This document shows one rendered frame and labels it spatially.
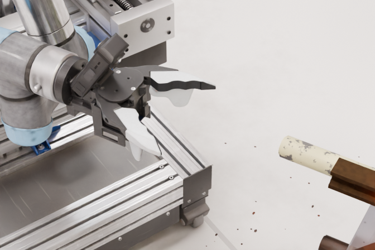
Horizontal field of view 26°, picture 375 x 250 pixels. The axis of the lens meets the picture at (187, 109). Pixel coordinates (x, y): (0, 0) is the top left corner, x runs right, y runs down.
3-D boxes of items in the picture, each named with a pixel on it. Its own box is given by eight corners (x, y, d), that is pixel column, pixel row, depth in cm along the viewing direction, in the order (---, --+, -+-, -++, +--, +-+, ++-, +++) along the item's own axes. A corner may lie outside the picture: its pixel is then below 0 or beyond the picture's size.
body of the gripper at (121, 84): (156, 118, 118) (87, 90, 122) (154, 72, 112) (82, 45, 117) (128, 150, 113) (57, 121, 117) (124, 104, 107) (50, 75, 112)
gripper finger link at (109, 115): (148, 131, 107) (125, 92, 113) (148, 122, 106) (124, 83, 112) (115, 142, 106) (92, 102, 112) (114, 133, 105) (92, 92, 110)
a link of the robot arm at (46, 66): (57, 35, 118) (23, 66, 113) (83, 44, 116) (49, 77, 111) (63, 75, 123) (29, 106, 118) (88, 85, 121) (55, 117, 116)
